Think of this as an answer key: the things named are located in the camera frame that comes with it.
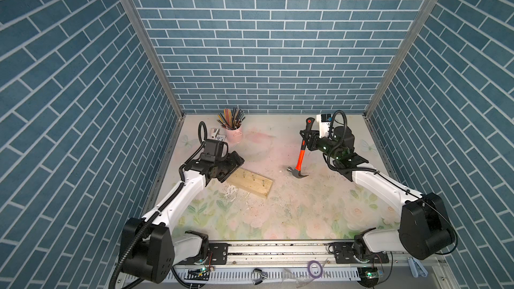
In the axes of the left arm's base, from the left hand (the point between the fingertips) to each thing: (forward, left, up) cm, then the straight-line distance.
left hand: (244, 164), depth 83 cm
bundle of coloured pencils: (+25, +8, +1) cm, 27 cm away
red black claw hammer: (-2, -22, -3) cm, 22 cm away
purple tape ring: (-37, -25, -13) cm, 46 cm away
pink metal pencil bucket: (+21, +7, -7) cm, 23 cm away
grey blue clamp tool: (-35, -62, -10) cm, 72 cm away
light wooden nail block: (-3, -2, -10) cm, 11 cm away
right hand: (+9, -24, +11) cm, 28 cm away
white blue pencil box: (+25, +16, -13) cm, 32 cm away
